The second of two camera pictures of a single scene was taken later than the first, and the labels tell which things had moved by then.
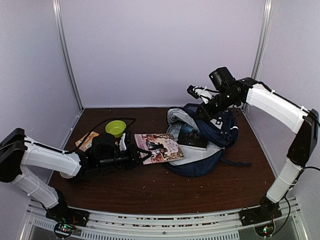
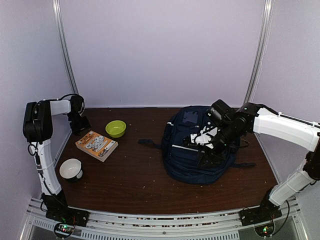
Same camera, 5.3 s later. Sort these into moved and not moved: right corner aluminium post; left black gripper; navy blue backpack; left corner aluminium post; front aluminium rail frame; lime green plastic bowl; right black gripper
Moved: navy blue backpack; left black gripper; right black gripper
Not moved: left corner aluminium post; front aluminium rail frame; lime green plastic bowl; right corner aluminium post
